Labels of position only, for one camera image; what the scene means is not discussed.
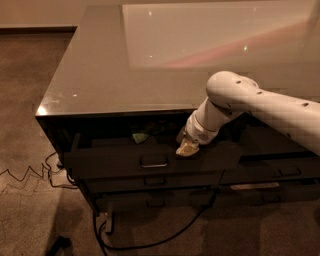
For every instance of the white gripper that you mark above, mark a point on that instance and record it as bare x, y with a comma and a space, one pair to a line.
197, 133

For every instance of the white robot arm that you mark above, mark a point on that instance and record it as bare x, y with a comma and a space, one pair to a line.
229, 95

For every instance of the dark cabinet with glossy top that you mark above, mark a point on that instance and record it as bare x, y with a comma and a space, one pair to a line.
144, 68

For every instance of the green snack bag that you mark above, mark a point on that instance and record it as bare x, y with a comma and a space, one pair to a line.
140, 137

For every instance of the white power strip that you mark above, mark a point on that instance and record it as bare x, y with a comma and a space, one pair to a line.
109, 223

